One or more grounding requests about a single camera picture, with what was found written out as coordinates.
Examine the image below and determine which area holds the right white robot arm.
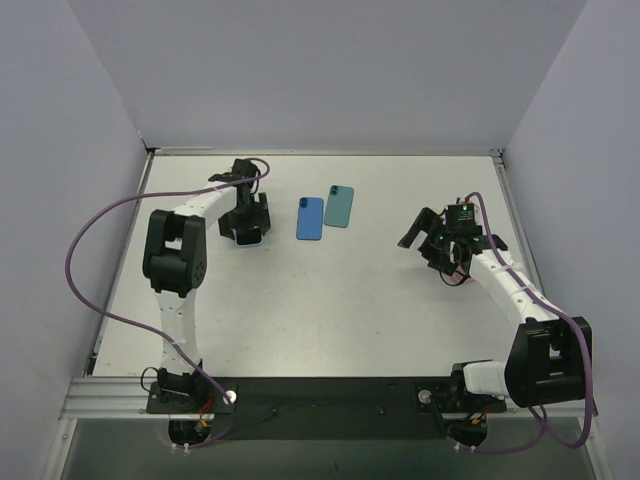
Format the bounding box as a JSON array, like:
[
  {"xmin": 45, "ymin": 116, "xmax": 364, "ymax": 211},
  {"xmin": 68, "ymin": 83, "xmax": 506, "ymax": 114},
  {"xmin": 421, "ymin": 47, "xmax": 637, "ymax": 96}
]
[{"xmin": 398, "ymin": 202, "xmax": 592, "ymax": 407}]

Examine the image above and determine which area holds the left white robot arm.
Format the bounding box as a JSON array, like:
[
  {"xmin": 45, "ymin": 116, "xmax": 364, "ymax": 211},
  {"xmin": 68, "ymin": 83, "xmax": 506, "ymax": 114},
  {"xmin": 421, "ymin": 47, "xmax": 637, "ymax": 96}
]
[{"xmin": 142, "ymin": 158, "xmax": 271, "ymax": 412}]

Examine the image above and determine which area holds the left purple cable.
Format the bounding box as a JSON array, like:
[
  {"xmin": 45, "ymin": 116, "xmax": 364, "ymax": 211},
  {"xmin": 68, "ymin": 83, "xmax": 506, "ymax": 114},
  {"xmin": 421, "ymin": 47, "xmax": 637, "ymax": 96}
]
[{"xmin": 64, "ymin": 158, "xmax": 274, "ymax": 449}]

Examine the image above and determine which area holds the purple cable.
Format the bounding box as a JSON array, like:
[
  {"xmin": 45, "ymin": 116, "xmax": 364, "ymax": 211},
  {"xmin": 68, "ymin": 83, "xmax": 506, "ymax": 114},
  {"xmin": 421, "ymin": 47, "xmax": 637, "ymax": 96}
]
[
  {"xmin": 449, "ymin": 192, "xmax": 599, "ymax": 455},
  {"xmin": 64, "ymin": 158, "xmax": 274, "ymax": 449}
]

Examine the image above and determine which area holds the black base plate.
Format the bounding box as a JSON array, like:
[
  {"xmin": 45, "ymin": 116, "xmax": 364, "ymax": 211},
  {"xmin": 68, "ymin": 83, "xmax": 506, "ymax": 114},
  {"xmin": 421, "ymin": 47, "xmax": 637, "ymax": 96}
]
[{"xmin": 146, "ymin": 377, "xmax": 507, "ymax": 441}]

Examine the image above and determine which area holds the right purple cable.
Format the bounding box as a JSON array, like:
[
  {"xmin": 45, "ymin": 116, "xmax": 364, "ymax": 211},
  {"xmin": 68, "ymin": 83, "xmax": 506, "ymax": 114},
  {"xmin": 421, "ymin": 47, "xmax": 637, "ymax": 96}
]
[{"xmin": 449, "ymin": 192, "xmax": 599, "ymax": 455}]

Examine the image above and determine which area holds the aluminium front rail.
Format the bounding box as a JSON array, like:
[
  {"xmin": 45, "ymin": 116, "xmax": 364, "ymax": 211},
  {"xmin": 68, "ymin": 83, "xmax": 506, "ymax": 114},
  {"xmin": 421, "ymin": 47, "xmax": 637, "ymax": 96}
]
[{"xmin": 59, "ymin": 374, "xmax": 599, "ymax": 421}]

